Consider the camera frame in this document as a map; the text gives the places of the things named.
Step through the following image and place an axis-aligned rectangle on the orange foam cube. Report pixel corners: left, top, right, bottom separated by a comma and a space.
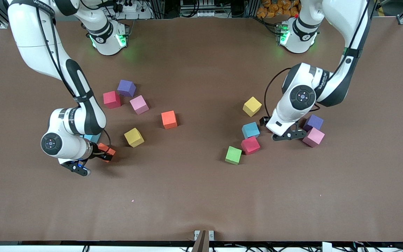
98, 142, 116, 162
161, 110, 178, 130

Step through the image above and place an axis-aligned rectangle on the yellow foam cube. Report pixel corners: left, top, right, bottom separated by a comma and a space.
242, 96, 262, 117
124, 127, 145, 148

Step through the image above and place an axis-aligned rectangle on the pink foam cube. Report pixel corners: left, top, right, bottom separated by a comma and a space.
129, 95, 150, 115
302, 127, 326, 148

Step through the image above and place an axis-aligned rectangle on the red foam cube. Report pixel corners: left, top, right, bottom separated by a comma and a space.
103, 91, 121, 109
241, 136, 261, 155

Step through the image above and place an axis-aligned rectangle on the green foam cube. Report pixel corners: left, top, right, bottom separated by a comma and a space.
225, 146, 243, 165

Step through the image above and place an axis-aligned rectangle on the purple foam cube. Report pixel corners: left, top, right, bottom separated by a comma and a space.
117, 79, 136, 97
304, 114, 324, 133

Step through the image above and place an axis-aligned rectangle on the bag of orange items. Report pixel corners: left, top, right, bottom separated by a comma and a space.
256, 0, 301, 19

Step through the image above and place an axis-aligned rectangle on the white electronics unit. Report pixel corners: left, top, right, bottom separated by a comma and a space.
180, 0, 220, 18

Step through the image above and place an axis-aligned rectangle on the white power strip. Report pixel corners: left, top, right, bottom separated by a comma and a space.
112, 0, 138, 13

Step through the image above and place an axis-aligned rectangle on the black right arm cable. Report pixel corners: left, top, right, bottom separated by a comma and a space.
35, 6, 112, 152

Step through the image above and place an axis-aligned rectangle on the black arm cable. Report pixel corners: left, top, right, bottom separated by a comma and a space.
35, 6, 112, 152
264, 0, 370, 119

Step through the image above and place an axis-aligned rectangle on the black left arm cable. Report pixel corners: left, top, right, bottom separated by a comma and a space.
264, 0, 370, 119

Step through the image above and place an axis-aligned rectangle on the silver table edge bracket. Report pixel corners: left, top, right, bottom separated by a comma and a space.
194, 230, 215, 241

